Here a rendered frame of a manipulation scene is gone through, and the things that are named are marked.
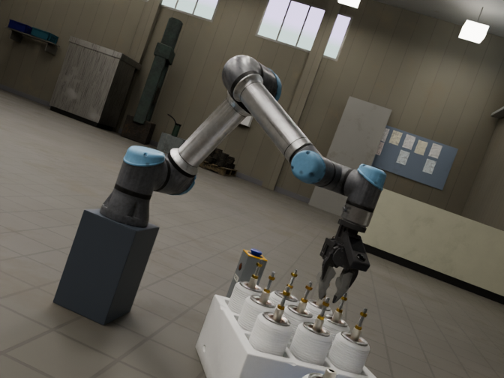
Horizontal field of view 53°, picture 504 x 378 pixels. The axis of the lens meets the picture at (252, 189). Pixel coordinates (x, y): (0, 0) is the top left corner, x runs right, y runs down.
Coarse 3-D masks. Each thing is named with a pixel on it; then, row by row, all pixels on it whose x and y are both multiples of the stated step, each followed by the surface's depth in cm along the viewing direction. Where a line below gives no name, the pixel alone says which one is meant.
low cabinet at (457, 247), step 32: (384, 192) 592; (384, 224) 592; (416, 224) 585; (448, 224) 578; (480, 224) 571; (384, 256) 593; (416, 256) 585; (448, 256) 578; (480, 256) 571; (480, 288) 572
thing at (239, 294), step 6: (234, 288) 150; (240, 288) 147; (234, 294) 148; (240, 294) 147; (246, 294) 146; (252, 294) 146; (258, 294) 147; (234, 300) 148; (240, 300) 146; (228, 306) 149; (234, 306) 147; (240, 306) 146; (234, 312) 147; (240, 312) 146
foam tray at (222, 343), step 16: (224, 304) 149; (208, 320) 153; (224, 320) 140; (208, 336) 148; (224, 336) 136; (240, 336) 128; (208, 352) 144; (224, 352) 132; (240, 352) 123; (256, 352) 121; (288, 352) 129; (208, 368) 140; (224, 368) 129; (240, 368) 120; (256, 368) 120; (272, 368) 121; (288, 368) 123; (304, 368) 124; (320, 368) 126; (336, 368) 130
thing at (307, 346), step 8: (304, 328) 129; (296, 336) 131; (304, 336) 128; (312, 336) 127; (320, 336) 128; (296, 344) 130; (304, 344) 128; (312, 344) 127; (320, 344) 127; (328, 344) 129; (296, 352) 129; (304, 352) 128; (312, 352) 127; (320, 352) 128; (304, 360) 128; (312, 360) 128; (320, 360) 128
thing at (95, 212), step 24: (96, 216) 149; (96, 240) 149; (120, 240) 148; (144, 240) 155; (72, 264) 151; (96, 264) 149; (120, 264) 148; (144, 264) 163; (72, 288) 151; (96, 288) 149; (120, 288) 151; (96, 312) 149; (120, 312) 158
